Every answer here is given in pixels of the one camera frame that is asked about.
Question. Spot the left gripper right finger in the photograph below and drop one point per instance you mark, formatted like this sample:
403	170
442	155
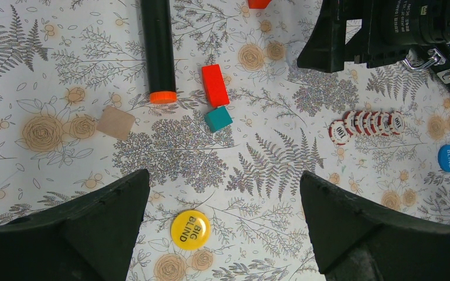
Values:
354	238

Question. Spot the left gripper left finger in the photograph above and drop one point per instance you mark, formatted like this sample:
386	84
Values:
88	238

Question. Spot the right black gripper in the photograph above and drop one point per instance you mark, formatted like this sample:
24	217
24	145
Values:
376	33

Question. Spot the row of red poker chips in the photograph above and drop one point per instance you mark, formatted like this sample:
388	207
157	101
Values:
354	124

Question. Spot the yellow big blind button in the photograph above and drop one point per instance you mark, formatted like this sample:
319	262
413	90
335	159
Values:
190	230

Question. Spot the blue small blind button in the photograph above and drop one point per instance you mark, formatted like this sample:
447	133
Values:
444	158

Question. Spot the black poker case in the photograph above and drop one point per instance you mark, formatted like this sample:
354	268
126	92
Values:
434	58

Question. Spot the wooden square block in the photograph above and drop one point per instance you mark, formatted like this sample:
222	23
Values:
115	123

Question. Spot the small red block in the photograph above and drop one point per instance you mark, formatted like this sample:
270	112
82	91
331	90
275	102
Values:
258	4

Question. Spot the floral table mat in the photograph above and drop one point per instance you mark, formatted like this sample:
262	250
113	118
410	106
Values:
63	62

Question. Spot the long red block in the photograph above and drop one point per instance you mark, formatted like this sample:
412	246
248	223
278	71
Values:
214	86

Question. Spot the teal cube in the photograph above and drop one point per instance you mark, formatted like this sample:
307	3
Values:
218	119

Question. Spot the black cylinder orange cap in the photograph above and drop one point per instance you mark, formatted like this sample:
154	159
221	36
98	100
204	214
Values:
157	34

